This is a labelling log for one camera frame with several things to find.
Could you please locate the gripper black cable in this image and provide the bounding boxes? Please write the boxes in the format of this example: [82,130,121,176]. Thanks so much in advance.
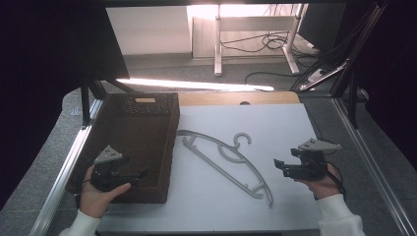
[73,158,96,210]
[313,160,347,202]

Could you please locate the black floor cables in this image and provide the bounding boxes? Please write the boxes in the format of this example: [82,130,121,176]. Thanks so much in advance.
[219,30,321,86]

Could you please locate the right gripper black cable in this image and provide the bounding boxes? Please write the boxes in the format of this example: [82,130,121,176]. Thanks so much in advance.
[313,160,347,202]

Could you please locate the white power strip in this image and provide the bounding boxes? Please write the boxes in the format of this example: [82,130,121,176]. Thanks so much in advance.
[307,68,329,84]

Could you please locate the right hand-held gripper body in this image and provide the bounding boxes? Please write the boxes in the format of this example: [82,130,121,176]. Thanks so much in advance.
[290,138,342,182]

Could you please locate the white table mat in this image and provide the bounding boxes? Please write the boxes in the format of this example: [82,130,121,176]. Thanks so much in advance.
[97,103,323,233]

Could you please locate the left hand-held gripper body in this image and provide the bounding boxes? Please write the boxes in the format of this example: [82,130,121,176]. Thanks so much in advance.
[89,146,132,193]

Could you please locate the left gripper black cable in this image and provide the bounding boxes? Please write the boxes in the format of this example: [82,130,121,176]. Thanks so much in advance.
[73,158,96,210]

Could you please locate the white metal desk frame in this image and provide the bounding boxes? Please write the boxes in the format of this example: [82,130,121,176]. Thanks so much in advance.
[213,3,307,78]

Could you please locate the silver slanted metal bar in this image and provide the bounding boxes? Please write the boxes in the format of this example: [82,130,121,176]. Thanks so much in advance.
[298,60,349,92]

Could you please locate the silver aluminium frame rail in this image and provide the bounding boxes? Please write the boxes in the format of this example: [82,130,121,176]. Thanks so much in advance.
[330,97,417,236]
[29,97,106,236]

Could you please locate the grey plastic clothes hanger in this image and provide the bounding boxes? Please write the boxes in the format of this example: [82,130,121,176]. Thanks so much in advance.
[176,129,274,209]

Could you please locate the person's right hand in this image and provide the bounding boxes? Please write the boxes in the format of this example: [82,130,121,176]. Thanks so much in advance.
[294,162,344,201]

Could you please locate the brown woven basket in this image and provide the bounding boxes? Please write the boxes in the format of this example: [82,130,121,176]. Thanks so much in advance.
[66,91,181,205]

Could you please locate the black metal stand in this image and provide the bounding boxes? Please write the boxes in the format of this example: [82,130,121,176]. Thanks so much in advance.
[80,78,109,128]

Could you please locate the person's left hand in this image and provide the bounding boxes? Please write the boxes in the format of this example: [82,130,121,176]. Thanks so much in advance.
[78,164,133,219]

